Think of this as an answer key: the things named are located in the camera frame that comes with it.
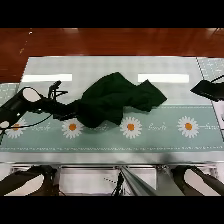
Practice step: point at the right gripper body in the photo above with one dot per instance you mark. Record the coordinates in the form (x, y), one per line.
(206, 88)

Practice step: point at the dark green shirt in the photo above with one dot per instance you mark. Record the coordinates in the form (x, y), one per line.
(110, 100)

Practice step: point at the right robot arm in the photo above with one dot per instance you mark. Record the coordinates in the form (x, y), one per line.
(186, 183)

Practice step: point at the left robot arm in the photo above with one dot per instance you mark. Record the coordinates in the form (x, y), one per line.
(14, 105)

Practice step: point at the silver frame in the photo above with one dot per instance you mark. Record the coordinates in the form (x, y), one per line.
(140, 186)

